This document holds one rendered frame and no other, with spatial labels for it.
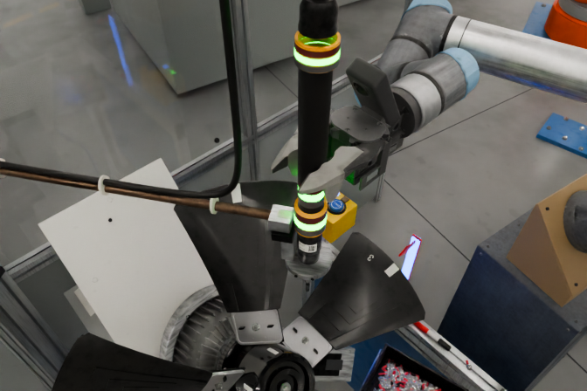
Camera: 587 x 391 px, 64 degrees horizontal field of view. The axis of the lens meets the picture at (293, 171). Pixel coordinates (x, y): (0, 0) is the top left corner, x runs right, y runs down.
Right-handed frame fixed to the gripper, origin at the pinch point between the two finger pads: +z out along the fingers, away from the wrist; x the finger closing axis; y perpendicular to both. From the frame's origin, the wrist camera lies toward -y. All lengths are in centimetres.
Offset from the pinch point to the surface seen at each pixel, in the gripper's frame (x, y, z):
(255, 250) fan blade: 11.6, 29.6, -1.7
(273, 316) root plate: 3.9, 38.4, 1.3
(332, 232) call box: 21, 63, -34
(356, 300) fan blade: -1.5, 46.9, -15.8
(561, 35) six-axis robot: 76, 156, -368
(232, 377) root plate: 2.0, 42.5, 12.3
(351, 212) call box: 21, 60, -41
